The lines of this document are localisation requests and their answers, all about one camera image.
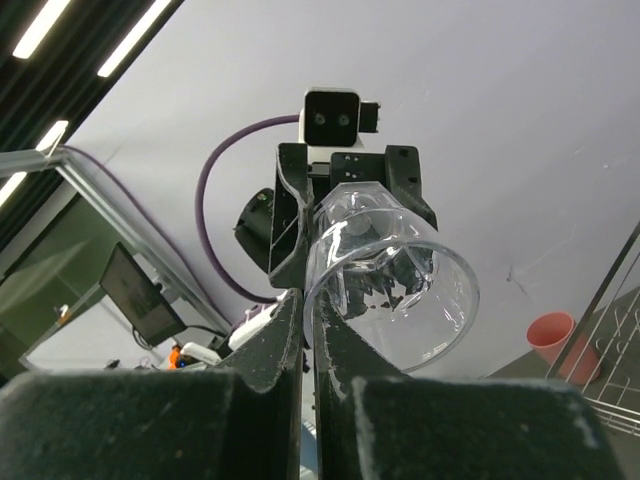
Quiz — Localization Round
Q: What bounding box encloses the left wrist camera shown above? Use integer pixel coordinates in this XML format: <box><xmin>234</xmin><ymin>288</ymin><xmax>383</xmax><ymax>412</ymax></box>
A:
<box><xmin>298</xmin><ymin>87</ymin><xmax>381</xmax><ymax>165</ymax></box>

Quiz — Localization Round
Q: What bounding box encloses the pink plastic cup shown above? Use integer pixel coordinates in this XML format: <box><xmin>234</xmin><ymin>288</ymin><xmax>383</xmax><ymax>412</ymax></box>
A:
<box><xmin>526</xmin><ymin>311</ymin><xmax>601</xmax><ymax>386</ymax></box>

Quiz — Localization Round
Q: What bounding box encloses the aluminium frame post left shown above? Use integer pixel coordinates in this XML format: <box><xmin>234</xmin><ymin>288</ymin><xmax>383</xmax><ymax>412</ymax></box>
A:
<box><xmin>1</xmin><ymin>145</ymin><xmax>230</xmax><ymax>333</ymax></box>

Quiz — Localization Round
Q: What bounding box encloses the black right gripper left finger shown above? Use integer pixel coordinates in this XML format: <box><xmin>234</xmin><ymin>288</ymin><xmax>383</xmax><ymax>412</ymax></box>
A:
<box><xmin>1</xmin><ymin>292</ymin><xmax>303</xmax><ymax>479</ymax></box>

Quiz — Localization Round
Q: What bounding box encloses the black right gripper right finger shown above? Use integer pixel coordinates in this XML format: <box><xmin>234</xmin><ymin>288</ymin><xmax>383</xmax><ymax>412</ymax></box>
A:
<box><xmin>312</xmin><ymin>298</ymin><xmax>623</xmax><ymax>479</ymax></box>

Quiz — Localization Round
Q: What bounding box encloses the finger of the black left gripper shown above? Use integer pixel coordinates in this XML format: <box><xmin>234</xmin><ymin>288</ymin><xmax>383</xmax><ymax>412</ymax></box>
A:
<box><xmin>384</xmin><ymin>145</ymin><xmax>438</xmax><ymax>230</ymax></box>
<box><xmin>268</xmin><ymin>143</ymin><xmax>314</xmax><ymax>290</ymax></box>

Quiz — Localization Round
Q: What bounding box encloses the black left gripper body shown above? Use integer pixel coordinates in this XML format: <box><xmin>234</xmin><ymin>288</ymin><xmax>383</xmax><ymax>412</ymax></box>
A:
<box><xmin>307</xmin><ymin>151</ymin><xmax>394</xmax><ymax>235</ymax></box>

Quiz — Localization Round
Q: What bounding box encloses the computer monitor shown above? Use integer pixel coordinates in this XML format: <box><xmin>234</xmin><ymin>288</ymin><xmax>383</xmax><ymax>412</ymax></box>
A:
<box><xmin>99</xmin><ymin>242</ymin><xmax>187</xmax><ymax>347</ymax></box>

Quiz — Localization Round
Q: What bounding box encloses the wire dish rack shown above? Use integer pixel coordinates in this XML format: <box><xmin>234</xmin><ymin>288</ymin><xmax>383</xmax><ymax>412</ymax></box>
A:
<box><xmin>545</xmin><ymin>227</ymin><xmax>639</xmax><ymax>437</ymax></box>

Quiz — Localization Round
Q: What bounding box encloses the large clear plastic cup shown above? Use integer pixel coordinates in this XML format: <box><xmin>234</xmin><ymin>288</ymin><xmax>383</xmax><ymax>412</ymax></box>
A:
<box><xmin>303</xmin><ymin>182</ymin><xmax>480</xmax><ymax>373</ymax></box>

